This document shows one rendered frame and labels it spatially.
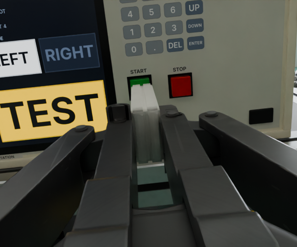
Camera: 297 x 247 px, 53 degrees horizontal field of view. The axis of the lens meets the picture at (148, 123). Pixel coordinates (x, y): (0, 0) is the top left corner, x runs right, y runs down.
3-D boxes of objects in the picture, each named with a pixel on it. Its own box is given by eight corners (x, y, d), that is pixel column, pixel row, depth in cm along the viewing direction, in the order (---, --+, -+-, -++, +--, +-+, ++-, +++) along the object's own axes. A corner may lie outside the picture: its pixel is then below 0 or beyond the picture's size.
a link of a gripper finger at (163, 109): (163, 133, 14) (227, 127, 14) (155, 105, 18) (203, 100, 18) (165, 162, 14) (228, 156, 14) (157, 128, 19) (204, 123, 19)
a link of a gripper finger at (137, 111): (150, 163, 16) (136, 164, 16) (145, 122, 23) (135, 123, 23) (145, 110, 15) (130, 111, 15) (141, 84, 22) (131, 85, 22)
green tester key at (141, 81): (151, 97, 28) (149, 78, 27) (132, 99, 28) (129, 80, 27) (150, 94, 29) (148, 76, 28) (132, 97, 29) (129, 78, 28)
